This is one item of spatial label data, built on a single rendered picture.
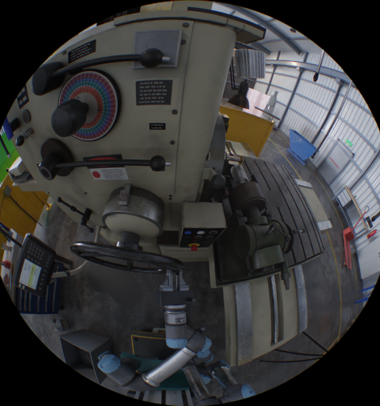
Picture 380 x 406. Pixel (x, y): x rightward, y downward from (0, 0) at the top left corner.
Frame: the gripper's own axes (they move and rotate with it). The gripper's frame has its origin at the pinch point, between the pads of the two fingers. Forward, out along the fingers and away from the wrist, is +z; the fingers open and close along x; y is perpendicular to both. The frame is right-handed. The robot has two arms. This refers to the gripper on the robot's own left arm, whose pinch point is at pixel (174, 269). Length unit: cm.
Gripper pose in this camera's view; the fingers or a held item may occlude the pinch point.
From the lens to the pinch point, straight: 50.8
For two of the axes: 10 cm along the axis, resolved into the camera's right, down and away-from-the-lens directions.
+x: -8.1, -3.0, -4.9
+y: 5.8, -4.8, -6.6
